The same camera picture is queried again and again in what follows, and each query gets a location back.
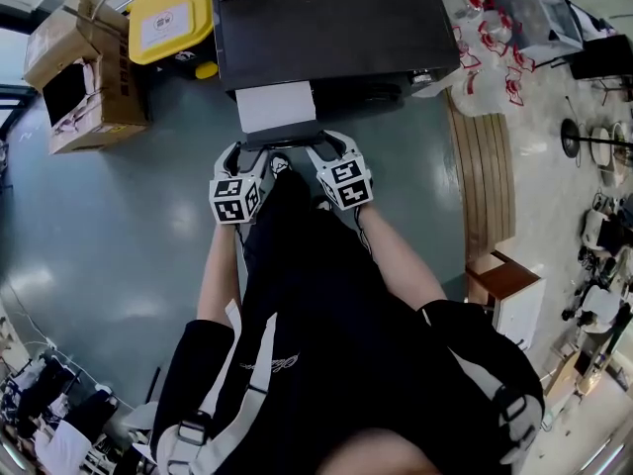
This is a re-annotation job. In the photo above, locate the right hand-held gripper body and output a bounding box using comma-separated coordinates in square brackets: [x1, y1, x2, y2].
[315, 151, 375, 213]

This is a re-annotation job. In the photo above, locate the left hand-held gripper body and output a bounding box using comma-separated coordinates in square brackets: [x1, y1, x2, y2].
[208, 163, 263, 227]

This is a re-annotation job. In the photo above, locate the white detergent drawer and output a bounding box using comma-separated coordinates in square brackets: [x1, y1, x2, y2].
[234, 81, 323, 150]

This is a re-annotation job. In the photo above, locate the person's left forearm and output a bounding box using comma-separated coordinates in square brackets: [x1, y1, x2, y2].
[196, 219, 250, 327]

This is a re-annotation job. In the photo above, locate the person's right forearm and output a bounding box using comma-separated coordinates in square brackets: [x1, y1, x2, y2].
[352, 204, 449, 315]

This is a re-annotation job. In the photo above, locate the open brown cardboard box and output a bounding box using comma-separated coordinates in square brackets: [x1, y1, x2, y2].
[23, 0, 151, 156]

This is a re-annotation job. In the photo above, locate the person's black and white shoe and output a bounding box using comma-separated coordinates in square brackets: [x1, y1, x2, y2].
[268, 151, 294, 178]

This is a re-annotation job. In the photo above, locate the slatted wooden board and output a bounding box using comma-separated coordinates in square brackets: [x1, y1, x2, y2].
[446, 86, 519, 262]

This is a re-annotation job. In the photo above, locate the black bin with yellow lid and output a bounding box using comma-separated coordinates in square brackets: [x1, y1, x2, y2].
[127, 0, 221, 80]

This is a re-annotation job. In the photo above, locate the person's body in black clothing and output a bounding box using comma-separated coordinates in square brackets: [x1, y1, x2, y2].
[147, 165, 547, 475]

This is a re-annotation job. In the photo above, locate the white cabinet with wooden top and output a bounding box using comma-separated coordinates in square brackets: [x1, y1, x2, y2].
[466, 248, 548, 351]

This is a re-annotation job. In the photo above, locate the black round-base stand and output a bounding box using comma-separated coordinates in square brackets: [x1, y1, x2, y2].
[560, 116, 633, 161]

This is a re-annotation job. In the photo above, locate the grey bag with clear plastic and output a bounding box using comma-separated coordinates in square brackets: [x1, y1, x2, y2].
[488, 0, 586, 59]

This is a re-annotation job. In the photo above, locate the black chair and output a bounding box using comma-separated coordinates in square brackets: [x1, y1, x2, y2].
[568, 34, 633, 104]

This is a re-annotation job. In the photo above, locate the pile of clothes and clutter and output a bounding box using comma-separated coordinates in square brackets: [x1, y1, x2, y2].
[0, 351, 123, 475]

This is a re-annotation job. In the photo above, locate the pile of red-handled plastic bags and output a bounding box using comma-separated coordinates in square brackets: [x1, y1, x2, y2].
[450, 0, 539, 114]

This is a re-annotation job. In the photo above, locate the clutter of equipment and cables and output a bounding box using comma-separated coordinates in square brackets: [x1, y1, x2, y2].
[558, 185, 633, 345]

